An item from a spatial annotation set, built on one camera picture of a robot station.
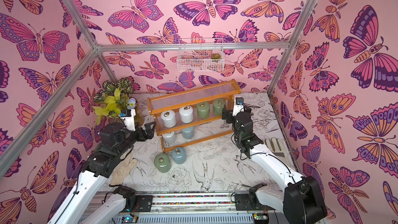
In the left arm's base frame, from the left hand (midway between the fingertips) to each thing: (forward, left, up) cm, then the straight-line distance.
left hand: (149, 121), depth 72 cm
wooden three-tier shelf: (+12, -26, -27) cm, 40 cm away
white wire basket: (+45, -24, +7) cm, 51 cm away
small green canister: (+13, -33, -5) cm, 36 cm away
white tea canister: (+6, -8, -5) cm, 11 cm away
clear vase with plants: (+17, +23, -2) cm, 29 cm away
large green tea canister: (-12, -5, -18) cm, 23 cm away
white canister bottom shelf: (+2, -6, -19) cm, 20 cm away
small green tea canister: (+12, -25, -6) cm, 28 cm away
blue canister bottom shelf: (+5, -17, -20) cm, 26 cm away
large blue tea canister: (-8, -12, -20) cm, 25 cm away
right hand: (+11, -42, 0) cm, 43 cm away
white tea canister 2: (+8, -16, -5) cm, 19 cm away
